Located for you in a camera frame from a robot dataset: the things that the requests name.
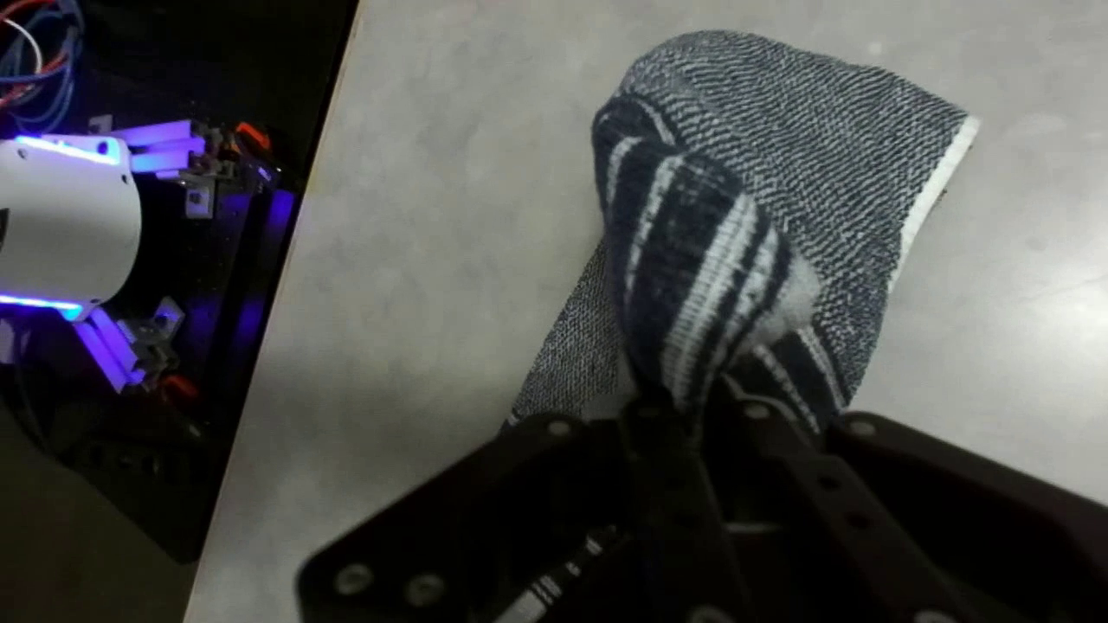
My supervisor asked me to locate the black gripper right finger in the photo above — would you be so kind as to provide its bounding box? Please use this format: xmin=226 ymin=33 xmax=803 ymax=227
xmin=696 ymin=371 xmax=1108 ymax=623

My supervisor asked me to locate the grey striped sock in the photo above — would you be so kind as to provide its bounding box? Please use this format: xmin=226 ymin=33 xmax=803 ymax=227
xmin=504 ymin=27 xmax=983 ymax=441

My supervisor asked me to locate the red and blue wire bundle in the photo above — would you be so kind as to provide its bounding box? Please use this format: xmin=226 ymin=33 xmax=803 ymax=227
xmin=0 ymin=0 xmax=86 ymax=134

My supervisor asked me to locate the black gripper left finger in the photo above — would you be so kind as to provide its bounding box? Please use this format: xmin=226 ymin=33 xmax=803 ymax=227
xmin=295 ymin=395 xmax=745 ymax=623

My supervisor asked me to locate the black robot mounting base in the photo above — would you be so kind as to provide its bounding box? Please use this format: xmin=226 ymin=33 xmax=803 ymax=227
xmin=66 ymin=113 xmax=305 ymax=409

